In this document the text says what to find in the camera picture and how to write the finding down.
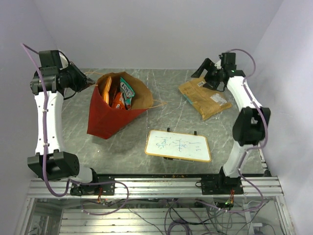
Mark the orange Fox's candy packet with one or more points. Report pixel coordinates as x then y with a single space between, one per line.
118 102

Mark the red paper bag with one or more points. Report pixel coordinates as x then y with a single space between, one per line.
105 121

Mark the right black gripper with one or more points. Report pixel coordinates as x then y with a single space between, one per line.
208 65

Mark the orange striped snack packet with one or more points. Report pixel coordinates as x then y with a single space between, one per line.
106 90

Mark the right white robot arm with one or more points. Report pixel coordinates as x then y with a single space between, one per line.
250 130

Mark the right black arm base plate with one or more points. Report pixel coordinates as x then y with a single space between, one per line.
213 187

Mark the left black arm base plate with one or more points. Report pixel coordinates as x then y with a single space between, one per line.
104 186

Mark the small whiteboard orange frame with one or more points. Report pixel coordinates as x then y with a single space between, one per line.
178 146

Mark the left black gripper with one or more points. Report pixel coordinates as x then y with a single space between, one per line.
83 80

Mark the teal Fox's candy packet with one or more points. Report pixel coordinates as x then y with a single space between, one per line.
127 93

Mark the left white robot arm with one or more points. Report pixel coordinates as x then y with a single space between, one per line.
55 76

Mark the aluminium rail frame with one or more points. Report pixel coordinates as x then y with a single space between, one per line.
186 188

